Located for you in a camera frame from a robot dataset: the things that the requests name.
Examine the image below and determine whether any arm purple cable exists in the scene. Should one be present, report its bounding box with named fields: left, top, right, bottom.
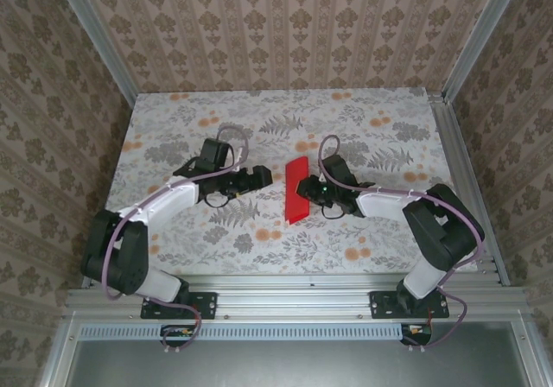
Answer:
left=317, top=135, right=486, bottom=352
left=99, top=125, right=251, bottom=353

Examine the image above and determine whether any aluminium side rail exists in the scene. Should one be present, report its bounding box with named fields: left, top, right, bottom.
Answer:
left=427, top=92, right=512, bottom=288

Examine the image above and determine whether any wide aluminium base rail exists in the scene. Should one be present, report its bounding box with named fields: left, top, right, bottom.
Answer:
left=64, top=273, right=531, bottom=320

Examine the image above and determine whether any small black connector board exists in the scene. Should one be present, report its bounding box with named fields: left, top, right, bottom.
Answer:
left=400, top=322, right=433, bottom=347
left=160, top=324, right=196, bottom=348

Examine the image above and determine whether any grey metal sheet panel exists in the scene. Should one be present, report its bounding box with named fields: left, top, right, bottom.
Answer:
left=64, top=321, right=533, bottom=387

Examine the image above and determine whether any aluminium frame post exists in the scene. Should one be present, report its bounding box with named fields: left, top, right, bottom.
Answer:
left=440, top=0, right=519, bottom=104
left=50, top=0, right=140, bottom=108

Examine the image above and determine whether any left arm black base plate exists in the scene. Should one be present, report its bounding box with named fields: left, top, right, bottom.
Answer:
left=140, top=290, right=218, bottom=320

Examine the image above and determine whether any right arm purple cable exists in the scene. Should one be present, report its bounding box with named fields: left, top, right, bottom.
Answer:
left=317, top=135, right=486, bottom=352

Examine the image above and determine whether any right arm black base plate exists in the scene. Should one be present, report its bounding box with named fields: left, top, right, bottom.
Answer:
left=370, top=290, right=450, bottom=320

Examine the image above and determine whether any grey slotted cable duct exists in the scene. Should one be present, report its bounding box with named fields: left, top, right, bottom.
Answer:
left=79, top=322, right=406, bottom=341

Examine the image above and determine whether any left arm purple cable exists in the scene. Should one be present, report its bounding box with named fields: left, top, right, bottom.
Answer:
left=99, top=125, right=251, bottom=353

